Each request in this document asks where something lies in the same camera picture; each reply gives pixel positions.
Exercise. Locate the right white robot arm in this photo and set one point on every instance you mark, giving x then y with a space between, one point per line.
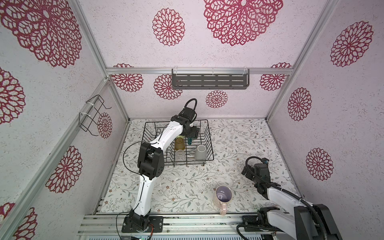
292 215

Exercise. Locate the aluminium mounting rail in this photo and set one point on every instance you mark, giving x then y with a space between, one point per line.
173 224

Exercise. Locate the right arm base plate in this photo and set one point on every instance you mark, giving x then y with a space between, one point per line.
252 224

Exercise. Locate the pink mug purple inside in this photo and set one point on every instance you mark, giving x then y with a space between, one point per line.
222 198

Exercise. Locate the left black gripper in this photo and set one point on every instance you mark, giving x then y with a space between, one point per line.
194 133

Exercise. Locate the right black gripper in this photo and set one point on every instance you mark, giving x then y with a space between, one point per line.
250 171

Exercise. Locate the grey mug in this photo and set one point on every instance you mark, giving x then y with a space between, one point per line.
199 153

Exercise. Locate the clear glass cup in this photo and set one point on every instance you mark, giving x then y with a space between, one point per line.
180 155

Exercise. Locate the grey slotted wall shelf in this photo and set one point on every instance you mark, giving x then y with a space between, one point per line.
211 81

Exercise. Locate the black wire wall holder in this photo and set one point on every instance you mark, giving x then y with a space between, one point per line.
96 121

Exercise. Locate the black wire dish rack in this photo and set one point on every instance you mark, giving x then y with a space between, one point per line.
152 130

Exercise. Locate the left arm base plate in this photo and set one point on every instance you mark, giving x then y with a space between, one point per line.
152 224

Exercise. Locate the amber glass cup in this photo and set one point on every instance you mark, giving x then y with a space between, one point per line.
180 144

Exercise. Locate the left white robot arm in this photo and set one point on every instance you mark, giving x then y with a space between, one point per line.
151 164

